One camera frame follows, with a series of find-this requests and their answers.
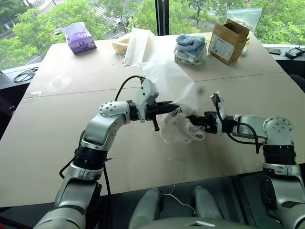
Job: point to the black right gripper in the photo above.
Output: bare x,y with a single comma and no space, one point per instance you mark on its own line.
212,124

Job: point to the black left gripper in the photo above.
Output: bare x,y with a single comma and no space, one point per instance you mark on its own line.
152,112

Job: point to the white towel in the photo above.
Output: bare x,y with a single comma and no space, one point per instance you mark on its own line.
196,134

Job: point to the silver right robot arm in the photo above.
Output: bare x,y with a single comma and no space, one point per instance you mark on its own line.
278,128

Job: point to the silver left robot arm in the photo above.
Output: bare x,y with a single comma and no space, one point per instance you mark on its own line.
100,128

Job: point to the folded blue towel stack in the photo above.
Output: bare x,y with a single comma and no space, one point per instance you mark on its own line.
190,47

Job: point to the clear zip plastic bag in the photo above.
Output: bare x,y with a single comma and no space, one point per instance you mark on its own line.
250,16

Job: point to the grey rounded robot leg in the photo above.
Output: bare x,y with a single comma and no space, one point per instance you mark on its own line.
206,202
147,207

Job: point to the open cardboard box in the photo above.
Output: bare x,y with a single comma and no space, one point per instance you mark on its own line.
226,43

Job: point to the small white box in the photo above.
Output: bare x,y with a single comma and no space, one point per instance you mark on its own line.
244,50

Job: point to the small dark remote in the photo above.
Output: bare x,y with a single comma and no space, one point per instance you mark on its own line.
273,50

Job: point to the purple tissue pack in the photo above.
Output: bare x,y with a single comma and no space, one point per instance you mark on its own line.
81,41

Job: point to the black device on sill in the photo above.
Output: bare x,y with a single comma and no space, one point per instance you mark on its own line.
295,52

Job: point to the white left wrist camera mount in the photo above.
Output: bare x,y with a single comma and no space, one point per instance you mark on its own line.
147,91

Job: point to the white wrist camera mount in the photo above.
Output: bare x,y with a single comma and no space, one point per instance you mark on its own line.
222,107
147,91

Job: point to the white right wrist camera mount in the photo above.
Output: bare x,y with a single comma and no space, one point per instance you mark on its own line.
222,107

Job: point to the black window frame post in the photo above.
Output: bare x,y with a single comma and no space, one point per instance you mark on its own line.
162,16

